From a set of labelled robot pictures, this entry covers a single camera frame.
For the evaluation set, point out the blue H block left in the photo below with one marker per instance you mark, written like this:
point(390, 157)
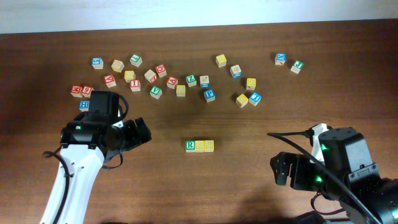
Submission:
point(84, 105)

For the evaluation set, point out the yellow S letter block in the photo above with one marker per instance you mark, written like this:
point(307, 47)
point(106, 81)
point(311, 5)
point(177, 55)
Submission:
point(199, 146)

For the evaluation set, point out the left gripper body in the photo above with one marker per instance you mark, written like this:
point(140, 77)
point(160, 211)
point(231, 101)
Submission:
point(128, 135)

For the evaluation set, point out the yellow block upper left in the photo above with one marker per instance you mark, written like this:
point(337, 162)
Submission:
point(129, 75)

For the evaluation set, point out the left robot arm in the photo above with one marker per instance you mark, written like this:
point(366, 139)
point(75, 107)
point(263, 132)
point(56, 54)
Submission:
point(87, 144)

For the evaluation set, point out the yellow block lower right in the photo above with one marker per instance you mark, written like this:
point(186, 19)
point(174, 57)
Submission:
point(242, 100)

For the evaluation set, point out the red I block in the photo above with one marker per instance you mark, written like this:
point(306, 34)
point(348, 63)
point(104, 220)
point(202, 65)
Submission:
point(135, 85)

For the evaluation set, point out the green R letter block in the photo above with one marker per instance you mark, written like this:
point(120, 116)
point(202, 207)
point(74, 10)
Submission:
point(190, 146)

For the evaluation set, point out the yellow E block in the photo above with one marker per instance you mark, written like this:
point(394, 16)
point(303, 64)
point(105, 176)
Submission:
point(250, 84)

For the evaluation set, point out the yellow block centre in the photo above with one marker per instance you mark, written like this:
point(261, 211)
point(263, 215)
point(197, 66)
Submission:
point(180, 90)

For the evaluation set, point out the red G block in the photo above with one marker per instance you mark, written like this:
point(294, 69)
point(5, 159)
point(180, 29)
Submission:
point(161, 70)

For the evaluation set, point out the red 6 block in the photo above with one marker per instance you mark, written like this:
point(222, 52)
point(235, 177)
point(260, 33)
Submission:
point(86, 91)

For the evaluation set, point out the yellow block top middle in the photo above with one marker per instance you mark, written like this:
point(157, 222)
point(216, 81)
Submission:
point(221, 60)

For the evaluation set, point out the green J block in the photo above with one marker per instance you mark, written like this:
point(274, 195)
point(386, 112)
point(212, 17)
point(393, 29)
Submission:
point(297, 66)

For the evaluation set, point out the blue P block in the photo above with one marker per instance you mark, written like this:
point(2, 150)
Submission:
point(209, 95)

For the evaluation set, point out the red M block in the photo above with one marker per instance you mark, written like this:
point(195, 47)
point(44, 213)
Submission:
point(76, 91)

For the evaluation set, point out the red Y block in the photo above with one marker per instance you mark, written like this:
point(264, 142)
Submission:
point(110, 81)

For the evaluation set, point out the plain red-sided block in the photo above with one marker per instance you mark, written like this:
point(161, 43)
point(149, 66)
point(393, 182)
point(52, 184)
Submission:
point(150, 76)

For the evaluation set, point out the red A block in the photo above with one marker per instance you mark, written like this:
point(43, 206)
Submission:
point(172, 82)

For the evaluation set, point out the green V block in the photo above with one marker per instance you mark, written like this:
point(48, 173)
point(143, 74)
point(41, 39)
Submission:
point(156, 92)

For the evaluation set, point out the blue 1 block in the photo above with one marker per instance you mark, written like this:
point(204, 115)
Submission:
point(255, 98)

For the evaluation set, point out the green L block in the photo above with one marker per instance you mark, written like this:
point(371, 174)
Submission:
point(136, 60)

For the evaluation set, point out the plain yellow-edged block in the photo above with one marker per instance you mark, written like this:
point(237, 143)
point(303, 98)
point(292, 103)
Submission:
point(117, 66)

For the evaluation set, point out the plain block blue side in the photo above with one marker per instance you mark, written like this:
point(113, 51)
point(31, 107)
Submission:
point(235, 71)

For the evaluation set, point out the green Z block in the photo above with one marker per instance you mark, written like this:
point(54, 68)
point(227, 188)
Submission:
point(191, 80)

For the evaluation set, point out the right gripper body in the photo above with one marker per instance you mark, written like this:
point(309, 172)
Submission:
point(307, 173)

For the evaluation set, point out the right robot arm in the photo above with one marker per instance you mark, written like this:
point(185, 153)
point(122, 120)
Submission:
point(338, 168)

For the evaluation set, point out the blue S block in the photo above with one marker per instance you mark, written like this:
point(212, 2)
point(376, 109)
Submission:
point(97, 63)

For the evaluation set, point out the plain blue-sided block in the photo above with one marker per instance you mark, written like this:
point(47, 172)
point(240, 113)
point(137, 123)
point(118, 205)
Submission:
point(204, 81)

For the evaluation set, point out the blue X block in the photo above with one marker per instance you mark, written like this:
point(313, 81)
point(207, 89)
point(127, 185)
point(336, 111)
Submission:
point(280, 58)

